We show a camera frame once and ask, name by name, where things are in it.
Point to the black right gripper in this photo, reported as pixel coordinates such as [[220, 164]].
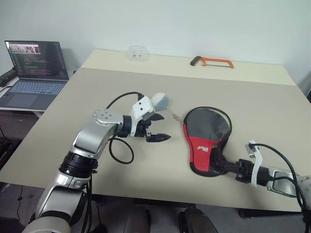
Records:
[[244, 170]]

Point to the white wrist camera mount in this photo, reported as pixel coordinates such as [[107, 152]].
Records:
[[257, 167], [143, 108]]

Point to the dark rounded shape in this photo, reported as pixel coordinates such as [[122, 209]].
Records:
[[196, 222]]

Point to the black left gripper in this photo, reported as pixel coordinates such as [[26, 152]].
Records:
[[141, 128]]

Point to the black box-shaped device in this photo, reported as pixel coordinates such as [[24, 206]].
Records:
[[7, 77]]

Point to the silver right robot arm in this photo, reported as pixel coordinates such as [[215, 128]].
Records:
[[279, 180]]

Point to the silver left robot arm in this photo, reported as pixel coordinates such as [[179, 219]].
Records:
[[92, 136]]

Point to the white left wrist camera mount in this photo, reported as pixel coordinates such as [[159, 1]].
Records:
[[143, 108]]

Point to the black red paddle case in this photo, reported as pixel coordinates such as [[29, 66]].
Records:
[[201, 150]]

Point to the open grey laptop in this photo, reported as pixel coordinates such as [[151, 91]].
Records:
[[36, 89]]

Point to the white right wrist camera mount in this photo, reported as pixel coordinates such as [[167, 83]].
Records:
[[257, 167]]

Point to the clear plastic box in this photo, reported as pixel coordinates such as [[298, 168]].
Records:
[[137, 54]]

